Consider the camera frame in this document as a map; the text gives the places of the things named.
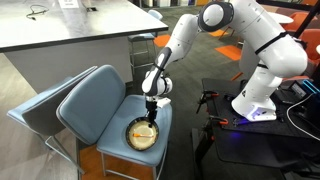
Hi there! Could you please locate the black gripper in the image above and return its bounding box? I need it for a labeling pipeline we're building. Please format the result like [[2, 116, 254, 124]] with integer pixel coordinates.
[[145, 95, 160, 130]]

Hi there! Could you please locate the black rimmed cream bowl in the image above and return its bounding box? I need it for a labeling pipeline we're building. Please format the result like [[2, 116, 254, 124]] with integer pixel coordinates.
[[125, 116, 160, 152]]

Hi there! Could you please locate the orange carrot toy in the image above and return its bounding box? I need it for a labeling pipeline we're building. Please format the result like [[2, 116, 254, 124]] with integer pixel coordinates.
[[132, 133, 155, 139]]

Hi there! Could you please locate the blue padded chair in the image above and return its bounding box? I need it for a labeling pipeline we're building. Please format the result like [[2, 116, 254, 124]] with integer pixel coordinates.
[[55, 64, 173, 180]]

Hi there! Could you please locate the black orange bar clamp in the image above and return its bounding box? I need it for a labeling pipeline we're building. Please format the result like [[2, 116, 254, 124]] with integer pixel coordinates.
[[202, 114, 230, 142], [195, 90, 221, 115]]

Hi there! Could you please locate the light blue metal-legged stool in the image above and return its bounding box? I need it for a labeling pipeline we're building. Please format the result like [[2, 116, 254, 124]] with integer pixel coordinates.
[[127, 9, 164, 72]]

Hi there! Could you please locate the black robot mounting stand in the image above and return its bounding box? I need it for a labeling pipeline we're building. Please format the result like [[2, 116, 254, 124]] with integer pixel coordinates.
[[191, 77, 320, 180]]

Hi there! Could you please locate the blue chair with grey back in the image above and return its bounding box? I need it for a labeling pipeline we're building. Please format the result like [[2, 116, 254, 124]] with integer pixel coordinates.
[[6, 65, 99, 175]]

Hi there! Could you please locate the grey topped counter table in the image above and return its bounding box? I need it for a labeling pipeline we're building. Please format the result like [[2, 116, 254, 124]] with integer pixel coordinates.
[[0, 0, 170, 95]]

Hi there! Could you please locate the white paper sheet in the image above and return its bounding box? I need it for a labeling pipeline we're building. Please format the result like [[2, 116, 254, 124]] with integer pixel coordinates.
[[58, 0, 81, 10]]

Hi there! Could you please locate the black box with blue light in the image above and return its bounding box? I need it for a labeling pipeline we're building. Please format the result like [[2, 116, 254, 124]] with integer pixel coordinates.
[[287, 78, 320, 102]]

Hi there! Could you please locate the white round table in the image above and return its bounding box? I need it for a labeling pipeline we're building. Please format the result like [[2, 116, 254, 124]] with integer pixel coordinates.
[[266, 11, 295, 25]]

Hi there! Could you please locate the orange chair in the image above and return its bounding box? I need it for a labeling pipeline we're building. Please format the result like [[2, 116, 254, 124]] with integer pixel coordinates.
[[281, 11, 320, 81]]

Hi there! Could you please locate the black pole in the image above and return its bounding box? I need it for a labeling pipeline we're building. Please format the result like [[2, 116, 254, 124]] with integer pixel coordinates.
[[293, 0, 320, 38]]

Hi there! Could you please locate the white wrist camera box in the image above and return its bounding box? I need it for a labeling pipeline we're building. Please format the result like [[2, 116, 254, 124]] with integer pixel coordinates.
[[156, 97, 172, 110]]

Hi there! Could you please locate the white cable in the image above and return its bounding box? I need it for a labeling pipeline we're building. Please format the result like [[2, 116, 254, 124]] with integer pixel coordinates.
[[285, 93, 320, 142]]

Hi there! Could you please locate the black cable on counter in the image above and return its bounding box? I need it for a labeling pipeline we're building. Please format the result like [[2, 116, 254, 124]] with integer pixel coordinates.
[[25, 4, 50, 22]]

